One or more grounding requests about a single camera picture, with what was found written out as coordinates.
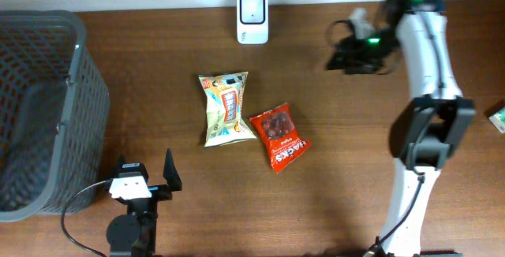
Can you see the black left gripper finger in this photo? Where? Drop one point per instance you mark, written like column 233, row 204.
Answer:
column 118, row 166
column 170, row 173

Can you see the red Hacks candy bag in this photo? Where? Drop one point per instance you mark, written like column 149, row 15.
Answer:
column 279, row 134

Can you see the white barcode scanner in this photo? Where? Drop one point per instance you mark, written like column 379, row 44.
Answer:
column 252, row 21

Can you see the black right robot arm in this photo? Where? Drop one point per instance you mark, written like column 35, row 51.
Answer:
column 431, row 127

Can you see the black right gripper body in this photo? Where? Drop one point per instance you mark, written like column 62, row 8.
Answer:
column 369, row 54

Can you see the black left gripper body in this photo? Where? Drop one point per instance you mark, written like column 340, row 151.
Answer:
column 161, row 193

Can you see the beige snack chip bag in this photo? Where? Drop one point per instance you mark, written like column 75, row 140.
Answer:
column 224, row 108

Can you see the grey plastic mesh basket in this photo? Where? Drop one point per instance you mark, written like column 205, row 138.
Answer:
column 54, row 110

